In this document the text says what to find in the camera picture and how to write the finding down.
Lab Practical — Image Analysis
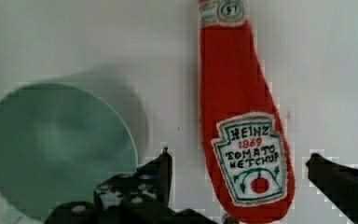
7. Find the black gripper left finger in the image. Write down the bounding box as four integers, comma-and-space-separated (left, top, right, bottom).
45, 148, 217, 224

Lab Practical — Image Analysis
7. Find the green metal cup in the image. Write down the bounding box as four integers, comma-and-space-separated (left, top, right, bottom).
0, 77, 148, 224

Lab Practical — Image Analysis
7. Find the red plush ketchup bottle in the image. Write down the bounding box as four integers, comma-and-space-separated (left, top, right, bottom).
198, 0, 295, 224

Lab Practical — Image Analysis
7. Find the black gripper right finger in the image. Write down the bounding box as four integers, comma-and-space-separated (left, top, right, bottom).
306, 153, 358, 224

